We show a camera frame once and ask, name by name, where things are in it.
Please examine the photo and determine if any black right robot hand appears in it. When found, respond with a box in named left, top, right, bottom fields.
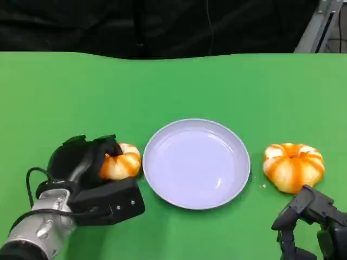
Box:
left=271, top=184, right=347, bottom=260

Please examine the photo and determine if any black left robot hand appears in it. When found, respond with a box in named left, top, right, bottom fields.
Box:
left=46, top=134, right=123, bottom=190

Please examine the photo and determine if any lilac plate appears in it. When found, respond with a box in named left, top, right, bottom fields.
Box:
left=142, top=118, right=251, bottom=210

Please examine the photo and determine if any green table cloth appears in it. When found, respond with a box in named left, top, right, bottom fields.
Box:
left=0, top=51, right=347, bottom=260

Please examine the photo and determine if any black backdrop cloth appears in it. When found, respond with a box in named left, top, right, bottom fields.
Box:
left=0, top=0, right=319, bottom=60

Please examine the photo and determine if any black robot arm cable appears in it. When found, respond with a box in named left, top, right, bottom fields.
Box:
left=25, top=167, right=55, bottom=209
left=9, top=205, right=98, bottom=231

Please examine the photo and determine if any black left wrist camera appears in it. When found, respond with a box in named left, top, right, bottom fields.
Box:
left=67, top=178, right=146, bottom=227

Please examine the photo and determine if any grey aluminium frame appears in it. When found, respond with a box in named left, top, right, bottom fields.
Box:
left=293, top=0, right=347, bottom=54

